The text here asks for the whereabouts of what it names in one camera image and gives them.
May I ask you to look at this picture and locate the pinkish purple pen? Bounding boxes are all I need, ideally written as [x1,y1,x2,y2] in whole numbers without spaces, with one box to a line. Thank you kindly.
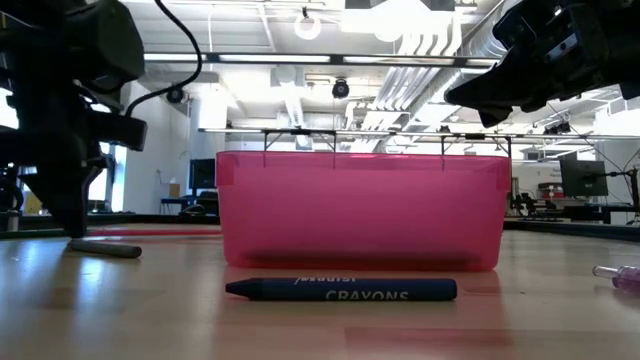
[592,264,640,293]

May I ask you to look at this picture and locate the long ceiling light strip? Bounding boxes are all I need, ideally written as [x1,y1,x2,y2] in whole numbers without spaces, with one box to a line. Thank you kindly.
[142,52,501,69]

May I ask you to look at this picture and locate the black computer monitor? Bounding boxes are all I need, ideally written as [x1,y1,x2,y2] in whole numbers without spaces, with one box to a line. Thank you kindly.
[188,158,218,191]

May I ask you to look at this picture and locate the pink pencil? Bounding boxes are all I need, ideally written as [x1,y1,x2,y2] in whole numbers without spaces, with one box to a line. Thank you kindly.
[85,227,223,238]

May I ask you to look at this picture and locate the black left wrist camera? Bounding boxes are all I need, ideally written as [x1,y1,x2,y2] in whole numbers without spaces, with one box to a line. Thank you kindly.
[74,108,150,153]

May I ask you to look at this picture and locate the black monitor on arm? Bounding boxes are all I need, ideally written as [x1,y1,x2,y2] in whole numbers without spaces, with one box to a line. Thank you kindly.
[558,158,610,198]

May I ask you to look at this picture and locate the white ring lamp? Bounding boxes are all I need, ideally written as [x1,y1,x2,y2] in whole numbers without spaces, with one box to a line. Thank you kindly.
[292,10,323,42]

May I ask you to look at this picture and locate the dark blue crayon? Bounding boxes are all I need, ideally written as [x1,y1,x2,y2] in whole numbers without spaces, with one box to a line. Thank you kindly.
[224,277,459,302]

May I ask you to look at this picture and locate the pink-red plastic bin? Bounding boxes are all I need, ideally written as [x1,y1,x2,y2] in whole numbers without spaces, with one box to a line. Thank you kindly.
[215,150,513,273]

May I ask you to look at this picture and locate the black overhead rig bar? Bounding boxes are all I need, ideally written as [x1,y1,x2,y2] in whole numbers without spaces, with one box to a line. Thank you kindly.
[198,127,640,201]

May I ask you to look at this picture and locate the grey crayon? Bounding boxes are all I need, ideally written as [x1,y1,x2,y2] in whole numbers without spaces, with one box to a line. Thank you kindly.
[66,238,143,260]

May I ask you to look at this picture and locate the white ceiling ducts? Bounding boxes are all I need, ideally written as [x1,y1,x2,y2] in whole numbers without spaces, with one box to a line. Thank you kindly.
[349,19,506,154]

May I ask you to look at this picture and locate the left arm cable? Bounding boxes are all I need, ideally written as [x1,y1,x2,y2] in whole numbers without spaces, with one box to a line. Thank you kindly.
[123,0,205,117]

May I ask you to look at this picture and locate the green pencil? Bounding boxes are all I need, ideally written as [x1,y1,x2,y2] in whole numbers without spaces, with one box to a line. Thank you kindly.
[0,228,66,240]

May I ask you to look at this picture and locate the black aluminium table frame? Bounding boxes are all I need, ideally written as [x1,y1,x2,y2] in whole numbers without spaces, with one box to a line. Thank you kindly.
[0,212,640,244]

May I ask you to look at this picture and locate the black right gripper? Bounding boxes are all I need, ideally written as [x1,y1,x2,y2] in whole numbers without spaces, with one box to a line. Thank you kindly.
[443,0,615,130]

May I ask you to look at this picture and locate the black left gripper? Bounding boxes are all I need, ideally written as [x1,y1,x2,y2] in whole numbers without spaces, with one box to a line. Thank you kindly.
[0,88,105,239]

